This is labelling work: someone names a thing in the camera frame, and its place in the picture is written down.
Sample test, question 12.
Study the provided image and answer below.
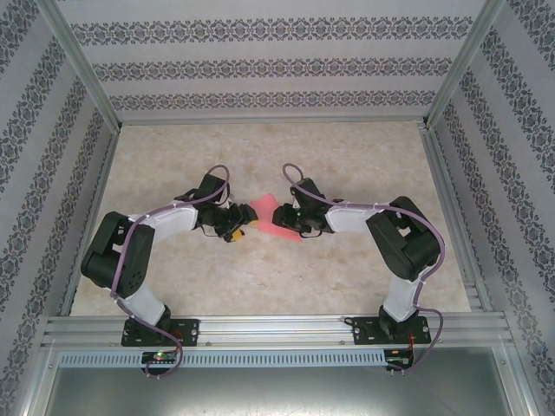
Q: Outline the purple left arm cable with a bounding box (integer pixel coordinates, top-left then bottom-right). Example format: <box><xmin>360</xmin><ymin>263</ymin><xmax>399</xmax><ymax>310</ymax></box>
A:
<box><xmin>110</xmin><ymin>165</ymin><xmax>231</xmax><ymax>380</ymax></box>

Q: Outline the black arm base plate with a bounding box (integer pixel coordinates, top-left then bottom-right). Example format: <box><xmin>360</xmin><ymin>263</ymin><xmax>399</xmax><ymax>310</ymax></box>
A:
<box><xmin>121</xmin><ymin>318</ymin><xmax>203</xmax><ymax>348</ymax></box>
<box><xmin>353</xmin><ymin>315</ymin><xmax>433</xmax><ymax>347</ymax></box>

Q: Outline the aluminium mounting rail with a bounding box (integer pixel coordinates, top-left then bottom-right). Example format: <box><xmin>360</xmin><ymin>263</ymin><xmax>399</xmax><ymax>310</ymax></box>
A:
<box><xmin>41</xmin><ymin>314</ymin><xmax>518</xmax><ymax>349</ymax></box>

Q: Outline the aluminium cross rail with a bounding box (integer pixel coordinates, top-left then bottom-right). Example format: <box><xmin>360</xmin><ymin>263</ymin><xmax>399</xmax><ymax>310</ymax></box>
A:
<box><xmin>116</xmin><ymin>115</ymin><xmax>430</xmax><ymax>127</ymax></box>

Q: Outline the pink paper sheet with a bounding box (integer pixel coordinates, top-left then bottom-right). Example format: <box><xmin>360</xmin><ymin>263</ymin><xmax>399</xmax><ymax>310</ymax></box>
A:
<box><xmin>249</xmin><ymin>193</ymin><xmax>304</xmax><ymax>244</ymax></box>

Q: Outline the aluminium frame post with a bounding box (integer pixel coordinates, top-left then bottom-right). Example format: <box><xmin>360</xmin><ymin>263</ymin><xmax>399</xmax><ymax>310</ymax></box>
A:
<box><xmin>36</xmin><ymin>0</ymin><xmax>123</xmax><ymax>131</ymax></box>
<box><xmin>422</xmin><ymin>0</ymin><xmax>508</xmax><ymax>129</ymax></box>

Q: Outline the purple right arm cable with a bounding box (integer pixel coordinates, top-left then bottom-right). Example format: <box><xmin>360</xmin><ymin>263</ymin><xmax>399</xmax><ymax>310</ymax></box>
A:
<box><xmin>281</xmin><ymin>163</ymin><xmax>448</xmax><ymax>376</ymax></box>

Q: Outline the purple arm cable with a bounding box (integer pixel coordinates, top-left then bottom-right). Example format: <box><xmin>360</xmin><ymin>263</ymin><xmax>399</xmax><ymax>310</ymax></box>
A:
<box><xmin>281</xmin><ymin>163</ymin><xmax>448</xmax><ymax>376</ymax></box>
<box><xmin>110</xmin><ymin>165</ymin><xmax>231</xmax><ymax>380</ymax></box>

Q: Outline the grey sheet metal panel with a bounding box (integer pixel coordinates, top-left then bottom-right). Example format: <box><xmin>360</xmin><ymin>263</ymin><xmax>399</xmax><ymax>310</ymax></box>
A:
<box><xmin>23</xmin><ymin>366</ymin><xmax>534</xmax><ymax>416</ymax></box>

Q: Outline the grey slotted cable duct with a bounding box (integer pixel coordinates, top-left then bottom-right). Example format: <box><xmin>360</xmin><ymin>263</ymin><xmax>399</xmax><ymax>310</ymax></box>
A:
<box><xmin>58</xmin><ymin>348</ymin><xmax>389</xmax><ymax>368</ymax></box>

